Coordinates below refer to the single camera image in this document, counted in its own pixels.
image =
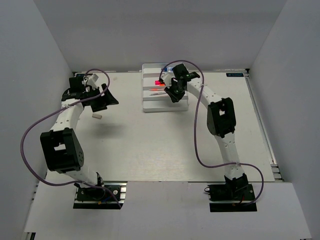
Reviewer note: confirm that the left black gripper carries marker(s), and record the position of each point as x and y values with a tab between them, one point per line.
108	100

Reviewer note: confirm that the clear blue-capped spray bottle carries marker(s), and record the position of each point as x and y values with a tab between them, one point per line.
168	69

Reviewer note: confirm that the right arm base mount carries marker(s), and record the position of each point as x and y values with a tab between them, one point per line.
223	200

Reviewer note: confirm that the right blue table label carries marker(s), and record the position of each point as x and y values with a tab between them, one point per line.
235	75

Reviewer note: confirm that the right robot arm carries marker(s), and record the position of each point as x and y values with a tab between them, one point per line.
220	120

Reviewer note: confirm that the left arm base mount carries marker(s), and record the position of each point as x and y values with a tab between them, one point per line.
99	199

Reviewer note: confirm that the blue table label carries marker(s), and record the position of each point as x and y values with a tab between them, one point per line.
80	75
235	75

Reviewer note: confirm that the white eraser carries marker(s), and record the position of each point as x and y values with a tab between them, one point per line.
97	116

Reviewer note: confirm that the left blue table label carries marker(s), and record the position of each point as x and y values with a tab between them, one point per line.
80	75

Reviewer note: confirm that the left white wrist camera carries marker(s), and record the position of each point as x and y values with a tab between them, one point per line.
90	81

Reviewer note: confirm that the pink pen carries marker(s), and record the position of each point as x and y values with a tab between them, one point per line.
156	89

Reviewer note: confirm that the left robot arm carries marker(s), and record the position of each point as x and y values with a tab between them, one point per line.
61	148

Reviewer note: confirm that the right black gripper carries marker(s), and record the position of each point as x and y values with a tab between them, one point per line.
174	98

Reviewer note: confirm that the grey thin pen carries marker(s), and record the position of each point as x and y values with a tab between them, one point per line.
157	94

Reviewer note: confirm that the white tiered organizer tray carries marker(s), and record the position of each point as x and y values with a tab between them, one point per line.
161	103

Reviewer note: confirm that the pink black highlighter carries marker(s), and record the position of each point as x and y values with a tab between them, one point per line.
158	82

